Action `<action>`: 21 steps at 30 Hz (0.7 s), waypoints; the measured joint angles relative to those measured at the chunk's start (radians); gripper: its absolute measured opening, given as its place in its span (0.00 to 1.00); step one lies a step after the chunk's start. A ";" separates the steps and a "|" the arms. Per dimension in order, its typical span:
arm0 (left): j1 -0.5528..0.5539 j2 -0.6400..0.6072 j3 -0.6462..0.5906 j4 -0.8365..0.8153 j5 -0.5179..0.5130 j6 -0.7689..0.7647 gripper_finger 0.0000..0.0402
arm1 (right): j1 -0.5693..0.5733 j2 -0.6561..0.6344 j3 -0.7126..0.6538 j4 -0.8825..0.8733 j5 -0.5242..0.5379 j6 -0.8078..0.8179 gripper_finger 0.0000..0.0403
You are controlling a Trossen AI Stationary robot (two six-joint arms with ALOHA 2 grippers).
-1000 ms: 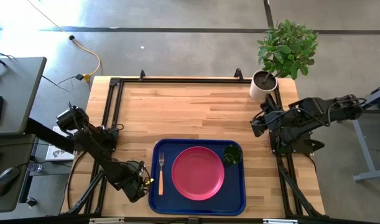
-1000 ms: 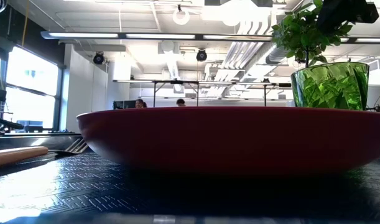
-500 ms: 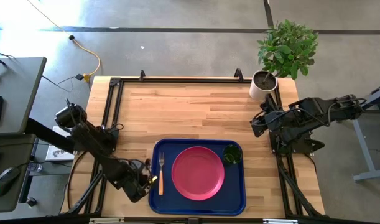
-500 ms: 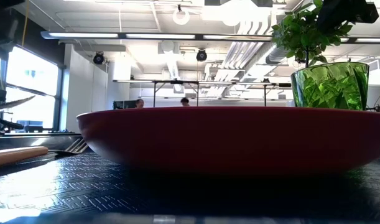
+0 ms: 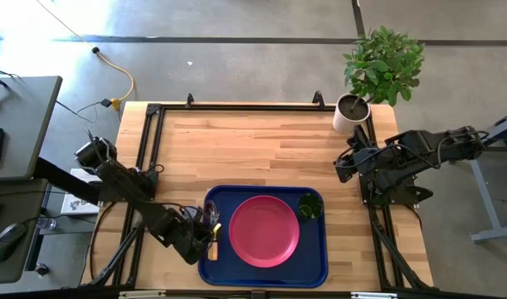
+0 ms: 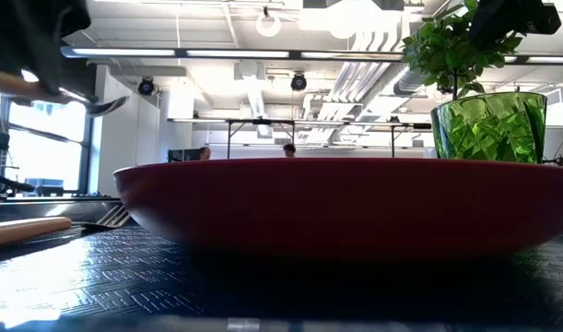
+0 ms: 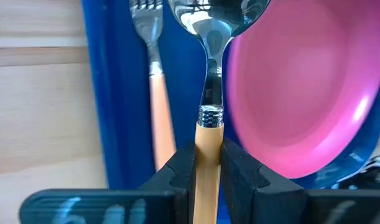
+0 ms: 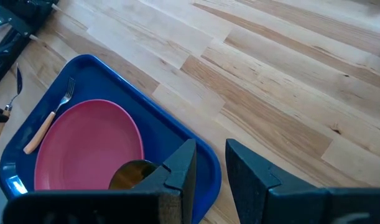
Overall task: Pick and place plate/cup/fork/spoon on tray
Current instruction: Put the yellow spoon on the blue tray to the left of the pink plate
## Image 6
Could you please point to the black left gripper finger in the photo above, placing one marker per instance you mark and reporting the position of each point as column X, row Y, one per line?
column 50, row 74

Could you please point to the green glass cup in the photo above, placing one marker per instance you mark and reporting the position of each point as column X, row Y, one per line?
column 488, row 129

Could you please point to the red plate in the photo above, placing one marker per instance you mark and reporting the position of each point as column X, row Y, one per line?
column 345, row 207

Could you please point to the blue textured tray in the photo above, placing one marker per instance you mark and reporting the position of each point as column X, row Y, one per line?
column 101, row 286

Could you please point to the green leafy plant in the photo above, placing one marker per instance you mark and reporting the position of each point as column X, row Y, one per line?
column 447, row 50

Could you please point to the black round ceiling spotlight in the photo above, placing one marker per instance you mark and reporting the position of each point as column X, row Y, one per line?
column 298, row 82
column 146, row 86

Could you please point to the black computer monitor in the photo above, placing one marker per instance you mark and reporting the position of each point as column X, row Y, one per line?
column 182, row 155

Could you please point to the person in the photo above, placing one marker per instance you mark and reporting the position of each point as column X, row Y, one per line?
column 289, row 150
column 204, row 153

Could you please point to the long ceiling light bar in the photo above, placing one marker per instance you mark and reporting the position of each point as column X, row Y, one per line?
column 235, row 53

